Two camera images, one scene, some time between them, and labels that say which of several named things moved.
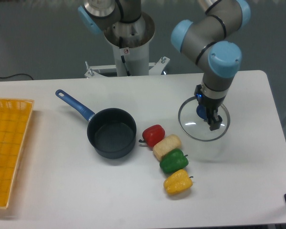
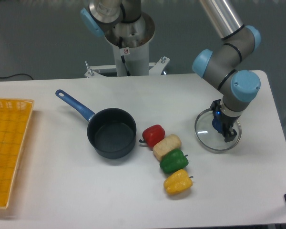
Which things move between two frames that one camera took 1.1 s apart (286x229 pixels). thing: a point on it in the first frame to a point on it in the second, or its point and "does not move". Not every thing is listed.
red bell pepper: x=152 y=134 does not move
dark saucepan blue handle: x=111 y=131 does not move
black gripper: x=210 y=105 to x=228 y=130
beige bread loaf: x=165 y=145 does not move
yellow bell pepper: x=178 y=182 does not move
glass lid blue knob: x=192 y=119 to x=209 y=138
